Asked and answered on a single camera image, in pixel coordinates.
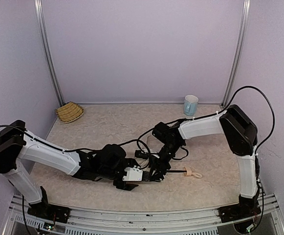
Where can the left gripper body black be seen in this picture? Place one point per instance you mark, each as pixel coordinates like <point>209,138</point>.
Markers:
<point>121,183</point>

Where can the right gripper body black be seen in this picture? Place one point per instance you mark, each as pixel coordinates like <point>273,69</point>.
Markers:
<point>162,167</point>

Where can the beige folding umbrella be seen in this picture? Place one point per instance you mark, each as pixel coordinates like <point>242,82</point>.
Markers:
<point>186,170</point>

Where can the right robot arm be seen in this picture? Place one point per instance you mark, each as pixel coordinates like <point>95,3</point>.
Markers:
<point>241,135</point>

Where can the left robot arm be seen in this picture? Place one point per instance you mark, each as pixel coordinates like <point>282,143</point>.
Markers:
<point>110,162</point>

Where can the light blue mug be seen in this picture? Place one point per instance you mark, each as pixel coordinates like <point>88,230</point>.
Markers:
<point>190,105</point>

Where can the yellow woven basket tray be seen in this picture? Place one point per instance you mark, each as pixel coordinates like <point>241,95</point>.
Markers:
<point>69,112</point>

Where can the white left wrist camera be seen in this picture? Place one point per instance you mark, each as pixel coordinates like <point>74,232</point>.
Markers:
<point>132,174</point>

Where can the aluminium front rail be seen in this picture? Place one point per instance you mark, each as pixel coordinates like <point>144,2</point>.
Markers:
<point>206,221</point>

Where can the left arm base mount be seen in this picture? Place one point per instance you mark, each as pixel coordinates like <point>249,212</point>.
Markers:
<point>48,211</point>

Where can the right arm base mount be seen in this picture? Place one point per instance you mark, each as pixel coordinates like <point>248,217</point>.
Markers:
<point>246,207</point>

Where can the right aluminium corner post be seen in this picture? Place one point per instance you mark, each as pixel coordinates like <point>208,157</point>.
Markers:
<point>238,51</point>

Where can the aluminium corner post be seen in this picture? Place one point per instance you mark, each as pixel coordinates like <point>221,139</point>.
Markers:
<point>43,32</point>
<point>238,51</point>

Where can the left aluminium corner post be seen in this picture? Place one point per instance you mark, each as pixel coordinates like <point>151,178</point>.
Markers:
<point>43,32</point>

